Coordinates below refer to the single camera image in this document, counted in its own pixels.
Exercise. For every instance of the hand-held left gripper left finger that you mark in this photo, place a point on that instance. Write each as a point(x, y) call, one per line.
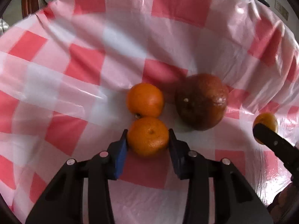
point(120, 158)

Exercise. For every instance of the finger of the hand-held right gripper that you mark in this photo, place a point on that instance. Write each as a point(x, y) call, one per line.
point(278, 145)

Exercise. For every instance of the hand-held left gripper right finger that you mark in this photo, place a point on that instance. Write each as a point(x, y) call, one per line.
point(176, 158)

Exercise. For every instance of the orange tangerine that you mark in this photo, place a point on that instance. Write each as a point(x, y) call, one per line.
point(147, 137)
point(145, 100)
point(268, 120)

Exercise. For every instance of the person's right hand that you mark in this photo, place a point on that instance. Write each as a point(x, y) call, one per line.
point(283, 203)

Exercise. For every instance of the reddish brown pomegranate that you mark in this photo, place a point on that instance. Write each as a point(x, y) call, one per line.
point(201, 101)

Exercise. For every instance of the red checked plastic tablecloth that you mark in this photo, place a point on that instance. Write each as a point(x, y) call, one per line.
point(93, 74)

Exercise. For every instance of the white wall socket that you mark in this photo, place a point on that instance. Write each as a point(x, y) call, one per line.
point(281, 8)

